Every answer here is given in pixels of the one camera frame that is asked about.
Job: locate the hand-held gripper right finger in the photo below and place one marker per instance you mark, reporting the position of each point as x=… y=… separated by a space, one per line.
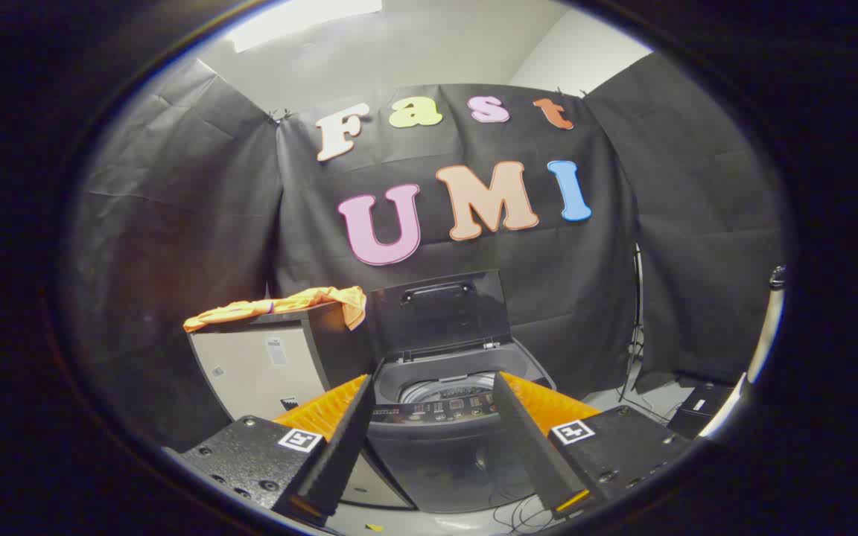
x=529 y=447

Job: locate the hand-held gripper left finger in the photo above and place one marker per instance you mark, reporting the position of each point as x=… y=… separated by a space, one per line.
x=339 y=447

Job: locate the grey washing machine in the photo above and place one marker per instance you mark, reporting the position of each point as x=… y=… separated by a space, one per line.
x=436 y=461

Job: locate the orange garment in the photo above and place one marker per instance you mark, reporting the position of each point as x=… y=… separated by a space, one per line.
x=287 y=303

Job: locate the white cabinet with dark top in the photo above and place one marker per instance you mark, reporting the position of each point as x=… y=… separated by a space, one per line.
x=250 y=372

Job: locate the black backdrop cloth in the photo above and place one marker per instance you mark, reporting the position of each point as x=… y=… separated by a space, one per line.
x=585 y=298

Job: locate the black box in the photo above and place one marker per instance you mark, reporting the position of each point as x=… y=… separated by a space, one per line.
x=701 y=413

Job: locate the white pole with black tip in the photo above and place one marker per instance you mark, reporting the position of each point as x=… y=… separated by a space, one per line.
x=764 y=342

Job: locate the black cloth clip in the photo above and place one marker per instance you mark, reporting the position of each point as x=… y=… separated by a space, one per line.
x=280 y=116

